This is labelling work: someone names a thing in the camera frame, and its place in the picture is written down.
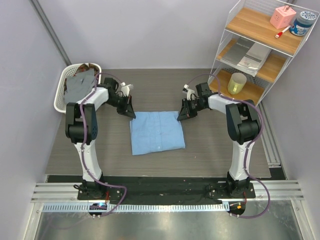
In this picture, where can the light blue long sleeve shirt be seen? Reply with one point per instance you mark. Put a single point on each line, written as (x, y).
(157, 131)

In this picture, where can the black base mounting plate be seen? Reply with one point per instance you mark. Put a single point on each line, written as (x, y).
(164, 191)

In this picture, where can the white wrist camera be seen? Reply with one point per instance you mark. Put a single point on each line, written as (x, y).
(126, 88)
(190, 94)

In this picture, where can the pink cube power strip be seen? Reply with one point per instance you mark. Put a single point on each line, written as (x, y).
(282, 16)

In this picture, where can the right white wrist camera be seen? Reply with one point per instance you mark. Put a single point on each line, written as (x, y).
(190, 94)

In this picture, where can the yellow translucent cup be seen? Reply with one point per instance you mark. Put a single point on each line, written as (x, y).
(236, 83)

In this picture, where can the white wire wooden shelf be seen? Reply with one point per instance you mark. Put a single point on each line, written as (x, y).
(259, 41)

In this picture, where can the brown patterned garment in basket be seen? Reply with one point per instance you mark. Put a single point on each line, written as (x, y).
(86, 67)

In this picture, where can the red white marker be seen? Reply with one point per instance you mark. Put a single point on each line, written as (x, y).
(281, 33)

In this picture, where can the grey booklet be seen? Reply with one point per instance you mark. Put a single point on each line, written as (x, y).
(246, 56)

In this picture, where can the blue white jar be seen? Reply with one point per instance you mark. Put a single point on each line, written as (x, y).
(302, 23)

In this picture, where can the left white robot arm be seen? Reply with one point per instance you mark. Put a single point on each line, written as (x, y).
(81, 127)

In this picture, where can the white laundry basket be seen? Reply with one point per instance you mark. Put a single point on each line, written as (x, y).
(59, 102)

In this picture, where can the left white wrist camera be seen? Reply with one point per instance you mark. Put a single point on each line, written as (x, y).
(126, 88)

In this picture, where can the grey shirt in basket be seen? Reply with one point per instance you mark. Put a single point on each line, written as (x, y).
(79, 86)

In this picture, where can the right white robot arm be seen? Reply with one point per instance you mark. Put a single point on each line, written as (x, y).
(243, 126)

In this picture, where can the white slotted cable duct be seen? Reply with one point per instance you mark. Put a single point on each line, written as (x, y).
(99, 207)

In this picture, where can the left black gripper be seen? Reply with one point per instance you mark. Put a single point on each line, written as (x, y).
(127, 109)

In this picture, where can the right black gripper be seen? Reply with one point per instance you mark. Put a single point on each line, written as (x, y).
(185, 112)

